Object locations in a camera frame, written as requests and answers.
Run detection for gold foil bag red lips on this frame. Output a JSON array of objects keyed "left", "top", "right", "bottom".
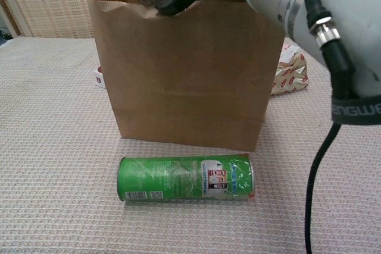
[{"left": 269, "top": 53, "right": 309, "bottom": 96}]

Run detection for green chips can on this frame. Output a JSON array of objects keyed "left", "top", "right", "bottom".
[{"left": 116, "top": 152, "right": 257, "bottom": 203}]

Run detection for brown paper bag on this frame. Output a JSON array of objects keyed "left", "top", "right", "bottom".
[{"left": 86, "top": 0, "right": 286, "bottom": 151}]

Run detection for pink white wet wipes pack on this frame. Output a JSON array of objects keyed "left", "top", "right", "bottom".
[{"left": 279, "top": 42, "right": 298, "bottom": 64}]

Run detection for red white toothpaste box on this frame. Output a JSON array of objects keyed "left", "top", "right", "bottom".
[{"left": 92, "top": 65, "right": 107, "bottom": 89}]

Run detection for black velcro strap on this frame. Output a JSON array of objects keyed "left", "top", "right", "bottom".
[{"left": 330, "top": 95, "right": 381, "bottom": 126}]

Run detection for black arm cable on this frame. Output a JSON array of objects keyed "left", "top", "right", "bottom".
[{"left": 303, "top": 0, "right": 358, "bottom": 254}]

